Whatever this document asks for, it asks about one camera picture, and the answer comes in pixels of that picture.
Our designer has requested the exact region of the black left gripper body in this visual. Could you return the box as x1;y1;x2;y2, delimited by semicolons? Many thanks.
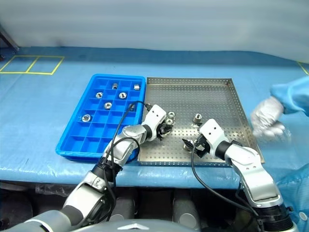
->
154;122;166;141

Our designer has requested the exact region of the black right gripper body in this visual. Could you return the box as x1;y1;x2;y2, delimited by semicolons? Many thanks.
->
194;135;211;159

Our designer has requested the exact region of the perforated steel tray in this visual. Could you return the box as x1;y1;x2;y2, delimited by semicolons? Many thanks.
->
137;77;264;167

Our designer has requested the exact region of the blue compartment tray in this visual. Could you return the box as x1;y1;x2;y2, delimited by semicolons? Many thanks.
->
55;73;147;162

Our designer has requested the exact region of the white gloved person hand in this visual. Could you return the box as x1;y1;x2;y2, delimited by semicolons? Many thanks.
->
250;96;286;137

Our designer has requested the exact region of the dark rounded cylinder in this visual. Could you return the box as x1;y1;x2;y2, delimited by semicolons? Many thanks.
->
172;193;201;230
113;193;139;220

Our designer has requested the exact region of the grey robot torso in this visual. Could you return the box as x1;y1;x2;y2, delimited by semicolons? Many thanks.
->
79;218;201;232

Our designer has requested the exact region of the blue suited person body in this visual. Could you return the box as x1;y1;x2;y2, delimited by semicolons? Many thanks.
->
275;159;309;232

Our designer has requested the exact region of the dark metal stand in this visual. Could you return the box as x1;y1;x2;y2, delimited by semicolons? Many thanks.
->
0;24;20;61

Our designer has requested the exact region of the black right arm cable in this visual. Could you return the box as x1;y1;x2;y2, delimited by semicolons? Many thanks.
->
190;141;266;232

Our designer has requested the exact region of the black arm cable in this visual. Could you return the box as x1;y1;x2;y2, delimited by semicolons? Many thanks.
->
190;141;266;232
101;100;153;218

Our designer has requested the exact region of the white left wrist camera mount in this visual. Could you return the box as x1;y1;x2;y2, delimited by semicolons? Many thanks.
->
142;104;168;143

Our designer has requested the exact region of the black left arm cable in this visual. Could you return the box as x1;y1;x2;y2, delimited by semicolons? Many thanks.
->
101;100;153;218

